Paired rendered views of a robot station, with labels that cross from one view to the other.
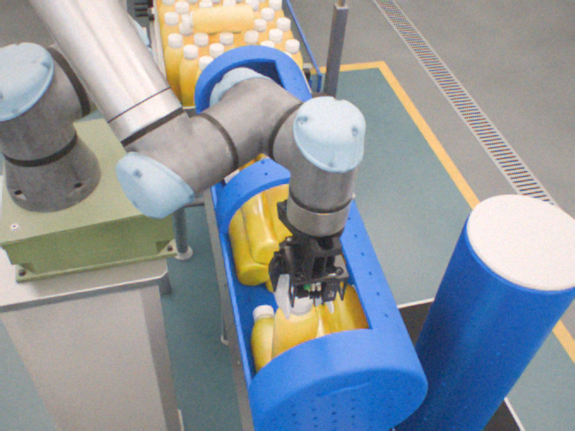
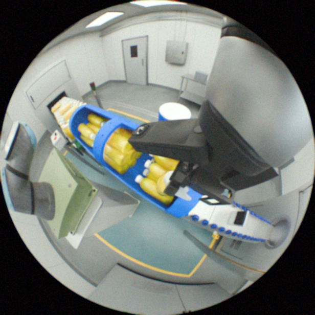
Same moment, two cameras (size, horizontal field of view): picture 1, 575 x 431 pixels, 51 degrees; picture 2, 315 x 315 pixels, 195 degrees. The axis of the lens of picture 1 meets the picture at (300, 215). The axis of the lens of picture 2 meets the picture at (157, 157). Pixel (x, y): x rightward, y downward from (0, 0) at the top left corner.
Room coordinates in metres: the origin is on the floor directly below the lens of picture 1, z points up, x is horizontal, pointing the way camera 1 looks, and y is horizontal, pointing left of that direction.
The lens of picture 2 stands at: (0.51, 0.06, 1.49)
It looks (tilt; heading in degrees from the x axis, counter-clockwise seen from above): 63 degrees down; 316
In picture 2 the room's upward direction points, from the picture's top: 5 degrees clockwise
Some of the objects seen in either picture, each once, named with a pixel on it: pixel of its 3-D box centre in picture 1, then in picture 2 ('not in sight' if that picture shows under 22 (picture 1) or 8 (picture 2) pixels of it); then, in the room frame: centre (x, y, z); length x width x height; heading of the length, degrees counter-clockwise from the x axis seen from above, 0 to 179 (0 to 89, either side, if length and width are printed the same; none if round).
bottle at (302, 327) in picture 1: (294, 334); (166, 185); (0.52, -0.01, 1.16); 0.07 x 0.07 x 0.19
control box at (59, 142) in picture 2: not in sight; (58, 139); (1.41, 0.51, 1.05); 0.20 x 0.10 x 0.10; 18
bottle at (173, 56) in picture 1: (177, 70); (68, 132); (1.48, 0.40, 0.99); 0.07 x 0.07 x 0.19
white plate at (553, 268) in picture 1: (529, 239); (175, 111); (0.92, -0.51, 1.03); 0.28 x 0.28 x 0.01
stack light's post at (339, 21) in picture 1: (323, 142); (109, 125); (1.77, -0.05, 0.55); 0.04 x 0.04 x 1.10; 18
